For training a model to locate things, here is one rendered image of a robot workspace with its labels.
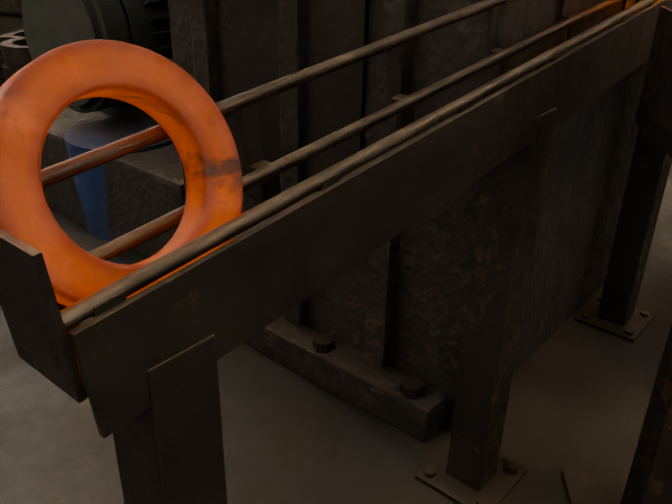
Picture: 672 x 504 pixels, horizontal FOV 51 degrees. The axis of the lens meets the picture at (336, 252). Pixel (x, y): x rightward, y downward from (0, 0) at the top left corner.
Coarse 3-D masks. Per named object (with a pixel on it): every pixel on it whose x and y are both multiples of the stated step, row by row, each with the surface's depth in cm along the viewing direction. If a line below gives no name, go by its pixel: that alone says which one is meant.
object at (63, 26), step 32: (32, 0) 177; (64, 0) 167; (96, 0) 163; (128, 0) 170; (160, 0) 173; (32, 32) 182; (64, 32) 172; (96, 32) 164; (128, 32) 168; (160, 32) 174; (64, 128) 188; (64, 160) 185; (128, 160) 168; (160, 160) 168; (64, 192) 191; (128, 192) 170; (160, 192) 161; (128, 224) 175
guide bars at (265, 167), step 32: (608, 0) 106; (640, 0) 119; (416, 32) 73; (544, 32) 92; (576, 32) 102; (320, 64) 64; (480, 64) 82; (256, 96) 58; (416, 96) 73; (160, 128) 52; (256, 128) 60; (352, 128) 67; (96, 160) 48; (256, 160) 61; (288, 160) 61; (160, 224) 52; (96, 256) 48
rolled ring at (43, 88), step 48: (96, 48) 45; (144, 48) 48; (0, 96) 42; (48, 96) 43; (96, 96) 48; (144, 96) 48; (192, 96) 50; (0, 144) 41; (192, 144) 51; (0, 192) 41; (192, 192) 52; (240, 192) 53; (48, 240) 43; (96, 288) 44; (144, 288) 47
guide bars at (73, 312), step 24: (648, 0) 101; (600, 24) 91; (552, 48) 82; (528, 72) 78; (480, 96) 71; (432, 120) 65; (384, 144) 60; (336, 168) 56; (288, 192) 53; (312, 192) 55; (240, 216) 50; (264, 216) 51; (192, 240) 47; (216, 240) 48; (168, 264) 45; (120, 288) 43; (72, 312) 41; (96, 312) 42
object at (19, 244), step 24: (0, 240) 40; (0, 264) 42; (24, 264) 39; (0, 288) 44; (24, 288) 41; (48, 288) 39; (24, 312) 43; (48, 312) 40; (24, 336) 45; (48, 336) 42; (24, 360) 47; (48, 360) 44; (72, 360) 42; (72, 384) 42
